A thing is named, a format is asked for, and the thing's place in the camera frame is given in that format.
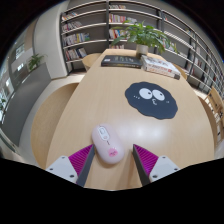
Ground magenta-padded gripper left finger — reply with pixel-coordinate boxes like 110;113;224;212
45;143;96;188

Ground slatted wooden chair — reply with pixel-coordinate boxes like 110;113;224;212
203;87;224;141

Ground green plant in white pot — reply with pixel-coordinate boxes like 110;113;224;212
110;20;179;58

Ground dark cartoon-face mouse pad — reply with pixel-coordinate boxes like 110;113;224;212
124;81;179;121

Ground round-back wooden chair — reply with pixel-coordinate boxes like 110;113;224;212
173;63;189;81
81;52;103;72
30;82;80;170

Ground white book orange spine print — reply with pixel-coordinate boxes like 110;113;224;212
142;64;181;81

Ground small potted plant on ledge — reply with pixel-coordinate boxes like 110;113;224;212
26;53;46;72

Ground grey bookshelf unit with books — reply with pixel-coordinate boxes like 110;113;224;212
59;0;224;98

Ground small potted plant by window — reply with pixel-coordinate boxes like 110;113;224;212
0;97;8;113

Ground pink computer mouse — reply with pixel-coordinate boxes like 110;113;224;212
91;124;125;165

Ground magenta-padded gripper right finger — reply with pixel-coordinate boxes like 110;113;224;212
132;143;180;187

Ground black book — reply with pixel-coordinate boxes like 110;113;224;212
100;54;144;70

